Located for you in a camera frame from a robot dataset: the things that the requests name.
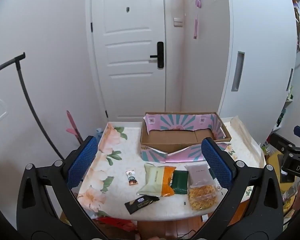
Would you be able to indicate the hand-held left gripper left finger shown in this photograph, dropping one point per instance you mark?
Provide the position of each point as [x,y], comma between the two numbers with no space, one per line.
[82,162]

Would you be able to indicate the small printed snack packet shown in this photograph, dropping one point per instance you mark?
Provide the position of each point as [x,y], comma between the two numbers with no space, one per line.
[131,177]

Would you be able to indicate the white light switch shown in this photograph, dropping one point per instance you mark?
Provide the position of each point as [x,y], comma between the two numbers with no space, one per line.
[178,22]

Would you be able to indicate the red packet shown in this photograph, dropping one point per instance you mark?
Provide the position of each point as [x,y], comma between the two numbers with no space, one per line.
[115,223]

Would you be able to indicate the floral tablecloth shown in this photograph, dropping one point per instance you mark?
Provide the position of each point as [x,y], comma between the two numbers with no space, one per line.
[120,165]

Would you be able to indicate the pink tassel wall decoration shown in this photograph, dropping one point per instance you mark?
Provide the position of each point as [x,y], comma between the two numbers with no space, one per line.
[197,10]

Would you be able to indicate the white wardrobe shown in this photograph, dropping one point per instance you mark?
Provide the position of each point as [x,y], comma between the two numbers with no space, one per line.
[260,55]

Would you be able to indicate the pale pink bag yellow crisps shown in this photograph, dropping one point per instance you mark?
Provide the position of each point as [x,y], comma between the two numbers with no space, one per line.
[201,188]

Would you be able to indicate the black snack packet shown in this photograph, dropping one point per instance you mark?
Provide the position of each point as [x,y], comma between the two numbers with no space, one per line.
[141,202]

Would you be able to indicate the dark green snack packet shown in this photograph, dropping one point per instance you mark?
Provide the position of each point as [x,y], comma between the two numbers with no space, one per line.
[180,182]

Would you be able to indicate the white door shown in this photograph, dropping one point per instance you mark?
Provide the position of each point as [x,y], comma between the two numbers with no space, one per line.
[130,52]

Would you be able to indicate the pink and teal cardboard box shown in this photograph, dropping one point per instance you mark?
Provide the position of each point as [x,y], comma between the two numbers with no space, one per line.
[175,140]

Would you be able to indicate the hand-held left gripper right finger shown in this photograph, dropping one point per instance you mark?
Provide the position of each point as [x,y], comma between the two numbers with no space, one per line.
[216,165]

